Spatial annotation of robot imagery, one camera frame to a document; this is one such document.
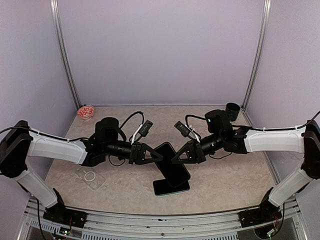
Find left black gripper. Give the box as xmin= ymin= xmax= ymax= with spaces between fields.
xmin=103 ymin=139 xmax=164 ymax=165

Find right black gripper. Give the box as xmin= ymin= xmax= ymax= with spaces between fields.
xmin=171 ymin=131 xmax=224 ymax=164

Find teal-edged smartphone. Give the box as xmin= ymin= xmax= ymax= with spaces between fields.
xmin=152 ymin=179 xmax=190 ymax=197

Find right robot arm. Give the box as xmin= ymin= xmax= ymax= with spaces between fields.
xmin=171 ymin=109 xmax=320 ymax=222

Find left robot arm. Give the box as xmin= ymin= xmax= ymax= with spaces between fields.
xmin=0 ymin=117 xmax=163 ymax=223

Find clear magsafe case left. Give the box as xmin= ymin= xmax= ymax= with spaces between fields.
xmin=75 ymin=166 xmax=106 ymax=191

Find dark green cup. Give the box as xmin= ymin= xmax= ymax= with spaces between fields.
xmin=225 ymin=102 xmax=241 ymax=122

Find red white patterned bowl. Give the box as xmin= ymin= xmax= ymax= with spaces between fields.
xmin=77 ymin=105 xmax=95 ymax=121

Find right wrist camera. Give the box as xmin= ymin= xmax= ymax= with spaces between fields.
xmin=174 ymin=121 xmax=201 ymax=142

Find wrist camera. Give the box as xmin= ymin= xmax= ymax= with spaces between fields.
xmin=129 ymin=120 xmax=153 ymax=145
xmin=174 ymin=121 xmax=201 ymax=142

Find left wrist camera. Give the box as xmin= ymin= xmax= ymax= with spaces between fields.
xmin=129 ymin=120 xmax=153 ymax=145

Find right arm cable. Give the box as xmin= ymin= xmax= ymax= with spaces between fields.
xmin=184 ymin=111 xmax=320 ymax=132

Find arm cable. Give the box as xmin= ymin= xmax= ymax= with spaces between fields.
xmin=184 ymin=111 xmax=320 ymax=132
xmin=119 ymin=111 xmax=146 ymax=133

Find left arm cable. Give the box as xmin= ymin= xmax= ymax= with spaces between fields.
xmin=119 ymin=111 xmax=146 ymax=133

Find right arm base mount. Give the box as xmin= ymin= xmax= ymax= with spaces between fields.
xmin=238 ymin=188 xmax=282 ymax=228

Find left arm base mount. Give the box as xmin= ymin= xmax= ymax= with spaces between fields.
xmin=43 ymin=188 xmax=87 ymax=229

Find front aluminium rail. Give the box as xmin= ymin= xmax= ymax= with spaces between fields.
xmin=17 ymin=199 xmax=308 ymax=240

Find right aluminium frame post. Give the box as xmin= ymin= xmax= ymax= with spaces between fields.
xmin=242 ymin=0 xmax=272 ymax=111

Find aluminium frame post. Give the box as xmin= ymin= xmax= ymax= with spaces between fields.
xmin=49 ymin=0 xmax=82 ymax=109
xmin=242 ymin=0 xmax=272 ymax=111

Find left aluminium frame post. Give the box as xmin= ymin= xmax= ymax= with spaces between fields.
xmin=49 ymin=0 xmax=82 ymax=109

